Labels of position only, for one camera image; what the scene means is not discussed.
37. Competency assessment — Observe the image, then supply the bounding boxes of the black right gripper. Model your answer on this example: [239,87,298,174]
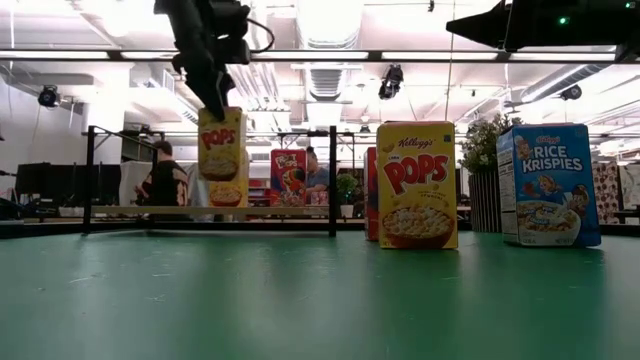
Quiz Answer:
[446,0,619,54]

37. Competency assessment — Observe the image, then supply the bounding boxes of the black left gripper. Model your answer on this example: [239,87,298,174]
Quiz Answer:
[153,0,251,121]

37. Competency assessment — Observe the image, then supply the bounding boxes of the yellow Corn Pops cereal box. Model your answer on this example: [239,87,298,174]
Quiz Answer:
[376,120,459,251]
[207,149,250,209]
[197,105,248,182]

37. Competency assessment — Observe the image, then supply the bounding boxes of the blue Rice Krispies cereal box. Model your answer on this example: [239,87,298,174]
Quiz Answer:
[496,122,603,249]

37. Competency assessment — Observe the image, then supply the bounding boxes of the red Froot Loops cereal box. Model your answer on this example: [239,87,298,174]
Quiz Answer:
[363,146,380,243]
[269,148,308,208]

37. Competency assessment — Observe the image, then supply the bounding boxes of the person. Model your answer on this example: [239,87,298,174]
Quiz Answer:
[133,140,190,222]
[304,146,331,206]

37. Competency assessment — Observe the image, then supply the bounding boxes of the black beam with light strips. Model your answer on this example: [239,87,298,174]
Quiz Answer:
[0,48,640,64]

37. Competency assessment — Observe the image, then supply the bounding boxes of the potted plant ribbed grey pot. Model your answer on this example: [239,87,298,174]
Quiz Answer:
[458,113,524,234]

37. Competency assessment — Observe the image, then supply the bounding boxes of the white cloth cover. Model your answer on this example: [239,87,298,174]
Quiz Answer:
[118,159,156,207]

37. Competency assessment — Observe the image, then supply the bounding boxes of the small plant white pot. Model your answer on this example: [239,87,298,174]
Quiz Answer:
[335,172,361,219]

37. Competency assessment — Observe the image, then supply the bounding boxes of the black monitor screens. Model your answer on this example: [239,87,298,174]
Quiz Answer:
[14,162,121,206]

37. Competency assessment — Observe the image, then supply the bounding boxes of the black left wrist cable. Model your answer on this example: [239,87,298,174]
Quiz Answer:
[247,18,276,55]

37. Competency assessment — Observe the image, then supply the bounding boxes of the black overhead camera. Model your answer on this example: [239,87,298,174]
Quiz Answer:
[377,63,405,101]

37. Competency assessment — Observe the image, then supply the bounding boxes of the black aluminium table frame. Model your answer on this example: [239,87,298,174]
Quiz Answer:
[0,218,640,240]

